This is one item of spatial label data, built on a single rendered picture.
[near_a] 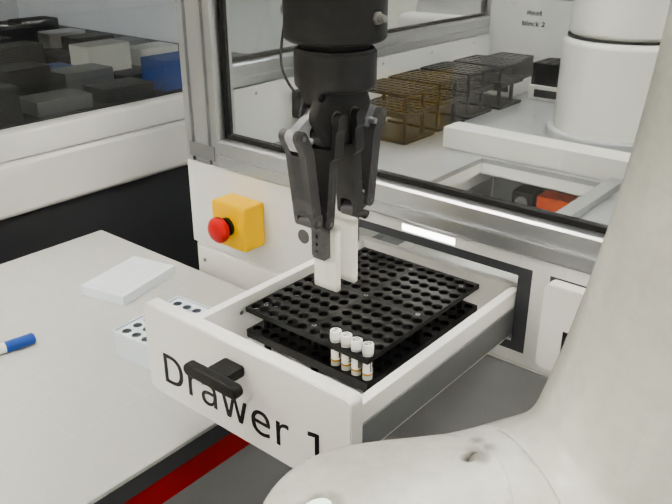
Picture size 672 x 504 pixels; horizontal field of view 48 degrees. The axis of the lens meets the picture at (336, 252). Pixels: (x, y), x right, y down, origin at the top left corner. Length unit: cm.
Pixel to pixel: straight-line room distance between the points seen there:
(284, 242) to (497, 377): 38
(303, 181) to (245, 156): 48
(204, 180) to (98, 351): 33
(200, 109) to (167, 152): 47
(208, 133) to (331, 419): 64
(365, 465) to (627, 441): 14
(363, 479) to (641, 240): 19
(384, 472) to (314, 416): 28
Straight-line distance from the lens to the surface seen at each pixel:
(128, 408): 97
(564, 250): 89
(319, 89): 67
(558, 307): 89
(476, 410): 104
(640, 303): 39
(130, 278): 125
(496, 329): 91
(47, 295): 128
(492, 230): 92
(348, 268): 76
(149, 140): 164
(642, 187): 37
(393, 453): 44
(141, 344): 102
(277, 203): 113
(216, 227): 114
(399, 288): 91
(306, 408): 70
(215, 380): 72
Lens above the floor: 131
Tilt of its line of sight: 24 degrees down
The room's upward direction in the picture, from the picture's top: straight up
